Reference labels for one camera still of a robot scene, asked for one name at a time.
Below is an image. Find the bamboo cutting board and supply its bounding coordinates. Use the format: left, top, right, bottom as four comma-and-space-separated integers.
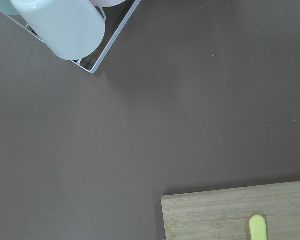
161, 181, 300, 240

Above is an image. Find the pale pink cup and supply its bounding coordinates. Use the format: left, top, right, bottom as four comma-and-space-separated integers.
90, 0, 126, 8

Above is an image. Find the yellow plastic knife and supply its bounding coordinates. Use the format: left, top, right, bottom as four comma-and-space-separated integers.
249, 215, 267, 240

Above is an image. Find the white wire rack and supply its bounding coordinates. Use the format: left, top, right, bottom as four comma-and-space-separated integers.
0, 0, 141, 74

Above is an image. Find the white cylindrical cup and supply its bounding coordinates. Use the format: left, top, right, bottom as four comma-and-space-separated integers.
11, 0, 106, 61

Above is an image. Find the pale green cup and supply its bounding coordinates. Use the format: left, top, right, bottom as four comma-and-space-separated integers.
0, 0, 19, 16

